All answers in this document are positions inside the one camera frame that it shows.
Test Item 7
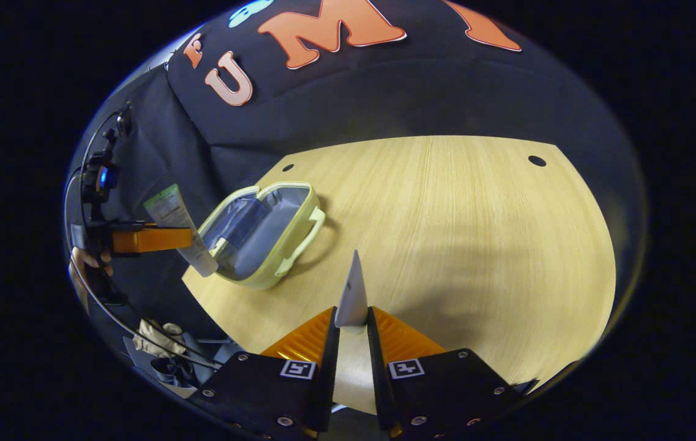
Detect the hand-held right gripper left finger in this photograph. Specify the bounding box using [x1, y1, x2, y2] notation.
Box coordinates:
[190, 305, 342, 440]

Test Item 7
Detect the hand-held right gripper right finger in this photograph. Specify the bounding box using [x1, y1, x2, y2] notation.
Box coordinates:
[365, 305, 539, 440]

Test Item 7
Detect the green-ended skin care tube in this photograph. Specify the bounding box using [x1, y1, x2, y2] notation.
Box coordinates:
[143, 184, 220, 278]

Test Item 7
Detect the white skin care tube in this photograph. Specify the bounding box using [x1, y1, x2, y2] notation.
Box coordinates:
[331, 249, 380, 416]

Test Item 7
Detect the beige crumpled cloth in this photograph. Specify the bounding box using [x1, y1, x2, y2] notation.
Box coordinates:
[132, 318, 188, 360]

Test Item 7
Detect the dark cloth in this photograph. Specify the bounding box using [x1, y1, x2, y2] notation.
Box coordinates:
[151, 357, 201, 388]

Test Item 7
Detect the black backdrop cloth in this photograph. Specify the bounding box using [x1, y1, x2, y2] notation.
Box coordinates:
[66, 0, 648, 344]

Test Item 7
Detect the black cable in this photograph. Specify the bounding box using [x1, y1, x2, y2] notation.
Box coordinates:
[64, 171, 223, 371]

